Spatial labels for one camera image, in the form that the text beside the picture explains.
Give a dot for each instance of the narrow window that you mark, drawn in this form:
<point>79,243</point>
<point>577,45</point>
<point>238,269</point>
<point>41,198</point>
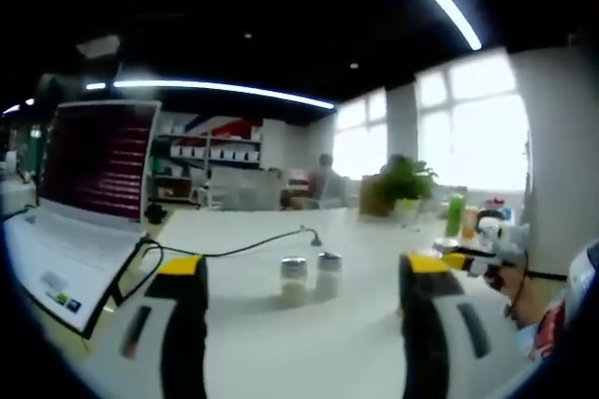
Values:
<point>360,151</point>

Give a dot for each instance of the white ceiling air unit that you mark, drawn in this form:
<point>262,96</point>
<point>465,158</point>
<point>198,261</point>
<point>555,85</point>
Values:
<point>97,46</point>

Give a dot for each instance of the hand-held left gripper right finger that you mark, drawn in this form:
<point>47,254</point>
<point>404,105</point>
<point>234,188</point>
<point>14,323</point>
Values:
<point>426,305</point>

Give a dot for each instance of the row of white storage boxes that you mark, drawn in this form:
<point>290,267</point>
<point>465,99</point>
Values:
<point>215,152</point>

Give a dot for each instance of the long curved ceiling light strip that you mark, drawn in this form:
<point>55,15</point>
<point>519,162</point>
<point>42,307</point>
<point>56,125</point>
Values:
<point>449,6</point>

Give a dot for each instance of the brown paper bag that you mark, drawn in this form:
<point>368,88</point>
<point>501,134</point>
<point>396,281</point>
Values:
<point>372,197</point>

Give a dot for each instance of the grey mesh office chair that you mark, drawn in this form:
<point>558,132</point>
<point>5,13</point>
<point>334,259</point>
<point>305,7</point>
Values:
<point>243,193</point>

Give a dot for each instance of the green drink bottle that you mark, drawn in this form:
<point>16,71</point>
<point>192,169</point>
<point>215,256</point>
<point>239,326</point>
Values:
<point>455,216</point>

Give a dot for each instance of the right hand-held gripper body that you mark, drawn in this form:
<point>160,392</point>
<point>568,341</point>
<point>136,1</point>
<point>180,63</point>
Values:
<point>507,237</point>

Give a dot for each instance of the short ceiling light strip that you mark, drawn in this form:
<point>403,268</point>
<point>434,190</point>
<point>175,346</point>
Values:
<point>96,86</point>

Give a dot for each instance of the person's right hand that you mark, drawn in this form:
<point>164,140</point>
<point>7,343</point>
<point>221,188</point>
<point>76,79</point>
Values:
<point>517,286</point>

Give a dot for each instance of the large window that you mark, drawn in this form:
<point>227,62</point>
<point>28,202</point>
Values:
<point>477,137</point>

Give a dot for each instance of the white chest-worn device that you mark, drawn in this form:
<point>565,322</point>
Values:
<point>582,272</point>

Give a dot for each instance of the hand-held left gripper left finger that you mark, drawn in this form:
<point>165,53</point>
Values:
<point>159,314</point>

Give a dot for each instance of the short seasoning bottle white contents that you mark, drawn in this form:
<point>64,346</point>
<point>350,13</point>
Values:
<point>329,284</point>

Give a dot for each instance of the short seasoning bottle beige contents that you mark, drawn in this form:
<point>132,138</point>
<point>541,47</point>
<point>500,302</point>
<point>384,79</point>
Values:
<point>294,293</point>

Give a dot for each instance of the orange drink bottle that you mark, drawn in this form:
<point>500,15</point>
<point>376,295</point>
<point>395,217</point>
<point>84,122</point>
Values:
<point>470,226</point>

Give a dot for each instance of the white office chair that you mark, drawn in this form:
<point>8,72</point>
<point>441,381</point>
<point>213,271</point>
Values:
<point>340,190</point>

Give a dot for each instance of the white laptop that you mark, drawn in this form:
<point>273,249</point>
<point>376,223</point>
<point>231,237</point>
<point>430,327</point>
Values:
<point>93,160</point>

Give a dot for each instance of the wall shelf unit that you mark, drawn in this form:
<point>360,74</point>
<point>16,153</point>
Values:
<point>206,174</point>

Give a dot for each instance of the green potted plant white pot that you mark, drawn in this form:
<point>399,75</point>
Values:
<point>404,179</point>

